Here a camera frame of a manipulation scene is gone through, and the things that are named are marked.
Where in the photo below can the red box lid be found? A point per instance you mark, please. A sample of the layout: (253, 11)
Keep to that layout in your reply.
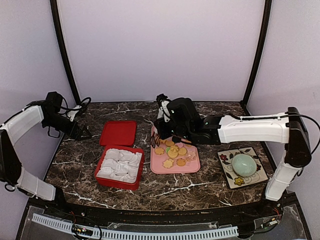
(119, 132)

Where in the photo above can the pink tray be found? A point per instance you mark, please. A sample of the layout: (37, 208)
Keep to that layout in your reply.
(156, 161)

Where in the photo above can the flower cookie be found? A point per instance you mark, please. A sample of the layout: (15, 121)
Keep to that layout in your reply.
(168, 163)
(159, 151)

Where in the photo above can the black frame post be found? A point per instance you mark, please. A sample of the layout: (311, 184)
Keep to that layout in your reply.
(63, 50)
(258, 53)

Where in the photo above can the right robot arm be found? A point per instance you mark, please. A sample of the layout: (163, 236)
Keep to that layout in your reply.
(286, 128)

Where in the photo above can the clear wrapped star candies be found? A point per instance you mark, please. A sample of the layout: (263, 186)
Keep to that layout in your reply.
(191, 154)

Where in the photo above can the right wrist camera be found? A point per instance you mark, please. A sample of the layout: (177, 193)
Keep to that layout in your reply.
(182, 110)

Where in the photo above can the swirl butter cookie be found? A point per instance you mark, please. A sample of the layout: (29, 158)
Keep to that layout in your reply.
(173, 151)

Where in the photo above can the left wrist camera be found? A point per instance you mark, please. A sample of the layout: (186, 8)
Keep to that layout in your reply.
(55, 99)

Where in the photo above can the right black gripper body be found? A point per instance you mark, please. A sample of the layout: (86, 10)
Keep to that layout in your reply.
(179, 130)

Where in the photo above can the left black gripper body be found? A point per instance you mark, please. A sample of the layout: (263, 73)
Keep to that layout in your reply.
(55, 122)

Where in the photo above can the white cable duct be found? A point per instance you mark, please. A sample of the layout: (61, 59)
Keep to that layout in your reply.
(119, 231)

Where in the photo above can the round tan cookie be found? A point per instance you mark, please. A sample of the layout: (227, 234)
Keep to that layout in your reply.
(169, 143)

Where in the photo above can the right black frame post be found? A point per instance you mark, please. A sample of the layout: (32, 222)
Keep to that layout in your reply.
(258, 53)

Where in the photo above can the left black frame post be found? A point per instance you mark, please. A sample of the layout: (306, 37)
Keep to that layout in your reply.
(63, 50)

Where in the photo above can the light green bowl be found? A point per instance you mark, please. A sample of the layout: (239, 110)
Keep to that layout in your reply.
(244, 165)

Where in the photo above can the round waffle cookie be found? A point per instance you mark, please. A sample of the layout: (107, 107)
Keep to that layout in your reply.
(182, 151)

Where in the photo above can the white paper cupcake liners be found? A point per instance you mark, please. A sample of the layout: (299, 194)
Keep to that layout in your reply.
(120, 165)

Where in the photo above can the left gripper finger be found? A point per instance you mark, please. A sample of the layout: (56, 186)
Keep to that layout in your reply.
(85, 132)
(85, 135)

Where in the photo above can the floral square plate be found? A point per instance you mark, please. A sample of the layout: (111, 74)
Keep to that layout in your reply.
(234, 180)

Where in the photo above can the red cookie box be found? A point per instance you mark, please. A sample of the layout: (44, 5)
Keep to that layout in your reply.
(117, 184)

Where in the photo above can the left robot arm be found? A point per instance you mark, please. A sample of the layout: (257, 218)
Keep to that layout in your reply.
(12, 172)

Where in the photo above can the round orange cookie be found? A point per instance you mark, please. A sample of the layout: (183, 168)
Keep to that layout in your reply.
(181, 162)

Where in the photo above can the metal serving tongs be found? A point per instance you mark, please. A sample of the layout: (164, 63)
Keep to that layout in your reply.
(161, 131)

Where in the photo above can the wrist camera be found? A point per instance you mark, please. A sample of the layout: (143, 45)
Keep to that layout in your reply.
(55, 99)
(182, 110)

